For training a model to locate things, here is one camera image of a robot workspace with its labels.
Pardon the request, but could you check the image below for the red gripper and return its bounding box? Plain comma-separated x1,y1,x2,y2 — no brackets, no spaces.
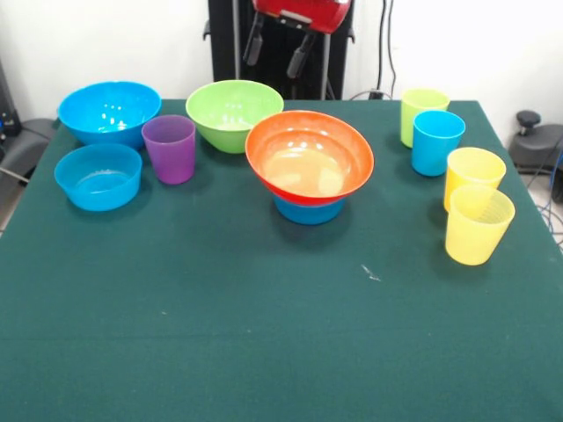
242,0,352,80

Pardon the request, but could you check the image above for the orange bowl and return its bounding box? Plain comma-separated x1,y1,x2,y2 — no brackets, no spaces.
245,109,376,207

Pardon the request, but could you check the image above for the purple cup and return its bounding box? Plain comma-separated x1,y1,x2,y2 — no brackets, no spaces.
141,114,197,186

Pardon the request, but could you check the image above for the small blue bowl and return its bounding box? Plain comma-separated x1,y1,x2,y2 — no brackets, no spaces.
53,142,143,213
273,195,347,226

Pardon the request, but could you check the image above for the green bowl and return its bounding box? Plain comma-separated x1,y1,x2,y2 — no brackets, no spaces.
185,79,285,155

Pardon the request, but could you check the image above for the green cup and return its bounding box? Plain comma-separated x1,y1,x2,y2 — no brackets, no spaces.
399,87,451,149

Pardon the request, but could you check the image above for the large blue bowl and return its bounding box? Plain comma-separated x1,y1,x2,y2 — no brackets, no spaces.
57,80,163,150

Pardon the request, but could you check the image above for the blue cup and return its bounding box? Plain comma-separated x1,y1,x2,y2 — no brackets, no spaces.
411,110,466,178

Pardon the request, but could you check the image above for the yellow cup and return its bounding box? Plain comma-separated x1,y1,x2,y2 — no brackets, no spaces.
444,185,516,267
442,147,508,213

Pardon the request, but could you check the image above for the dark green tablecloth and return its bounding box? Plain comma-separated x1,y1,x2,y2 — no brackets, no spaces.
0,98,563,422

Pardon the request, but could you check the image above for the black device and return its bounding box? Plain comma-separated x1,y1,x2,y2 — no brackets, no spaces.
0,61,22,138

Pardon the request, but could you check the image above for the black stand base with knob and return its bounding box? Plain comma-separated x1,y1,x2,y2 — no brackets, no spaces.
509,109,563,177

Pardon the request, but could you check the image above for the black wall cable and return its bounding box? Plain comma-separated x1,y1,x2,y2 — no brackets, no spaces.
377,0,399,100

